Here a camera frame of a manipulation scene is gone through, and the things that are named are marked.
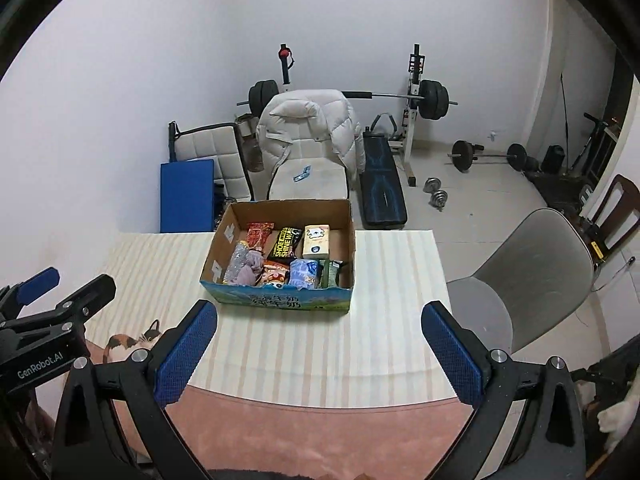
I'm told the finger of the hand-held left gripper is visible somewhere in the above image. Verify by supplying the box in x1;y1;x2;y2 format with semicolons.
0;266;61;318
10;274;117;332

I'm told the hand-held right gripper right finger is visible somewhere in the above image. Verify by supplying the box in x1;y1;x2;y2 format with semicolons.
421;301;587;480

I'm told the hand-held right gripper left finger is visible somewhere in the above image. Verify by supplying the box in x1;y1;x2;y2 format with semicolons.
52;299;219;480

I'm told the silver glitter pouch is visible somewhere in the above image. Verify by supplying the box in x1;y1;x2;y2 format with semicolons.
224;241;250;286

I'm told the cardboard box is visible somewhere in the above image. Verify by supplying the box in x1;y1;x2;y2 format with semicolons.
200;199;357;315

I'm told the purple grey sock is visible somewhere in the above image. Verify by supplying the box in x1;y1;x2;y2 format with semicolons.
235;251;265;287

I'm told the panda print snack packet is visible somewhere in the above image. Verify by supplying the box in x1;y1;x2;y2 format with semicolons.
260;261;292;288

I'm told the red snack packet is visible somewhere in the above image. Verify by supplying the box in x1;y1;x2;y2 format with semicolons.
245;221;276;253

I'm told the blue snack packet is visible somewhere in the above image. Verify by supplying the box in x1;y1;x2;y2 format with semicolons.
289;259;321;291

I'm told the green packet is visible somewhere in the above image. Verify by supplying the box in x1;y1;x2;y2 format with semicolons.
320;259;346;289

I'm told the black wipes packet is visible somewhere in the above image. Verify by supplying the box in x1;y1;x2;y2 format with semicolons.
267;227;303;263

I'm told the cream tissue pack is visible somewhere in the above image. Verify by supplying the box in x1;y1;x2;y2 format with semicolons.
301;224;333;261

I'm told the striped pink cat tablecloth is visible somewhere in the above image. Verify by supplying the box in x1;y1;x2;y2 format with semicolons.
82;230;476;476

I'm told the grey shell chair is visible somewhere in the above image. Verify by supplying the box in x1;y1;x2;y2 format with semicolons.
445;207;596;356

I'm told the blue board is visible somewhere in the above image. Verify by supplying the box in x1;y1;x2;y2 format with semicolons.
159;158;216;233

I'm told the black weight bench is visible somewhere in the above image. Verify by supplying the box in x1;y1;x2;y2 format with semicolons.
361;114;408;231

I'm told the white quilted chair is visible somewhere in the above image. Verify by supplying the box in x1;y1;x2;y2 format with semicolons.
169;121;253;201

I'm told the small black barbell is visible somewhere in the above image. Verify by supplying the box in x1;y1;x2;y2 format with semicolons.
448;140;528;173

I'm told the beige padded chair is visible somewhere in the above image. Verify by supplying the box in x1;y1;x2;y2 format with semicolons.
267;140;351;201

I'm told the white barbell rack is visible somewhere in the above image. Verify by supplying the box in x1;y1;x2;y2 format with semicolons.
277;44;428;188

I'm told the brown wooden chair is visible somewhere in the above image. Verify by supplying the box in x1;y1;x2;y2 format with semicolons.
575;174;640;261

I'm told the black plate barbell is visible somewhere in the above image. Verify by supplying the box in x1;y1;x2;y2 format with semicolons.
236;79;458;121

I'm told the white puffer jacket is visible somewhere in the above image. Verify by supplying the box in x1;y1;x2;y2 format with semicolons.
256;89;365;183

